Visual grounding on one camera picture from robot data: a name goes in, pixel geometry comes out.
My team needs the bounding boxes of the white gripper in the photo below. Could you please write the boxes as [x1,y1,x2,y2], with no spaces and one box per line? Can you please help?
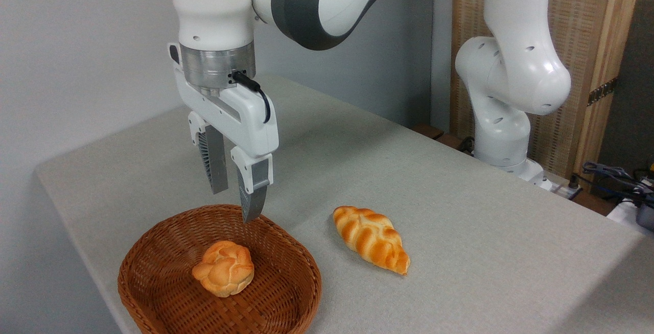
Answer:
[168,42,279,224]

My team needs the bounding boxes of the long braided bread loaf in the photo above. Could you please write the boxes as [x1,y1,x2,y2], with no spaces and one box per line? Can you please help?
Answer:
[333,205,411,276]

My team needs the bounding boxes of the round knotted bread roll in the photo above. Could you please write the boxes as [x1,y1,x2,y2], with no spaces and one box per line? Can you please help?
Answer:
[192,241,255,298]

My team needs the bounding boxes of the brown wicker basket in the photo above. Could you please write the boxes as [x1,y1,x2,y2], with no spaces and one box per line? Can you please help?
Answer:
[118,204,322,334]

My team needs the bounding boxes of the brown wooden block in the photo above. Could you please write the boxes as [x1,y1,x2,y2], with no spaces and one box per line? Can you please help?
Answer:
[435,133,466,152]
[411,123,445,140]

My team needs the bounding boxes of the metal screen hinge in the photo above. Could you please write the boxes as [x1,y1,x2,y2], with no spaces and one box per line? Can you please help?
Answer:
[587,77,618,106]

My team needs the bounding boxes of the woven wooden folding screen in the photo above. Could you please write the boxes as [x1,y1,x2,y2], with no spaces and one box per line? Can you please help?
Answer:
[451,0,645,181]

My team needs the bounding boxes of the white and grey box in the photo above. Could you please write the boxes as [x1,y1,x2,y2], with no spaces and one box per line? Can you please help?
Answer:
[607,197,654,233]

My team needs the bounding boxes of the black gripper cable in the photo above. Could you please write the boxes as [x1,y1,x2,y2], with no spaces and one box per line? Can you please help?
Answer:
[231,70,272,124]

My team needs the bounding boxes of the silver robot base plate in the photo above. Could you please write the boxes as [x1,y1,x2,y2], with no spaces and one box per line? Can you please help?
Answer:
[531,173,583,201]

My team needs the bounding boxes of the bundle of dark cables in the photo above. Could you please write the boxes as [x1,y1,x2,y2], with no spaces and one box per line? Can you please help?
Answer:
[581,161,654,207]

